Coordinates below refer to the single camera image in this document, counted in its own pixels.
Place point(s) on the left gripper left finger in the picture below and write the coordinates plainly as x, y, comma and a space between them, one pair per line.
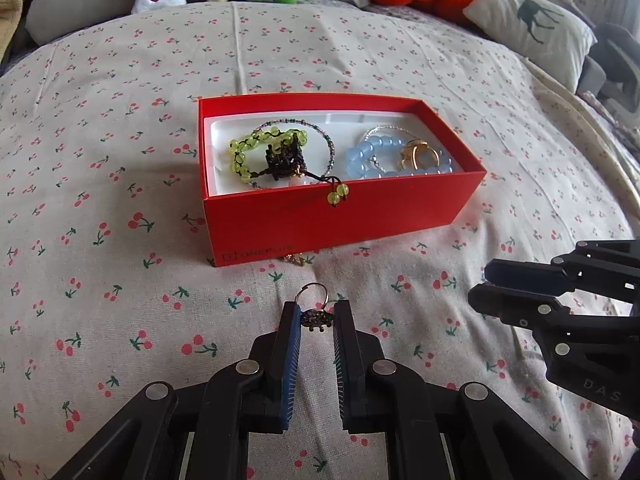
200, 431

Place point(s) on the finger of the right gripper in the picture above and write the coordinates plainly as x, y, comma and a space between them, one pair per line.
511, 306
525, 275

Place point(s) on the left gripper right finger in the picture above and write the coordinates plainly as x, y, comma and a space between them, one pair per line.
432, 432

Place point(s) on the gold rings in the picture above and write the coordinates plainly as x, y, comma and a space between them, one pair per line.
417, 154

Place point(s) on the green bead bracelet black charm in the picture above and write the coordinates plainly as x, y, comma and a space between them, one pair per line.
284, 160

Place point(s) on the red jewelry box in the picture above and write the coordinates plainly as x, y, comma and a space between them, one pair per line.
377, 166

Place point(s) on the cherry print bed sheet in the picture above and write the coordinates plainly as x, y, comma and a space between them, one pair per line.
107, 281

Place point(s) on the small gold earring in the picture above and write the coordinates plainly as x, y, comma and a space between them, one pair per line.
297, 259

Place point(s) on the deer print pillow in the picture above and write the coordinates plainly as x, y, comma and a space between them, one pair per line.
554, 39

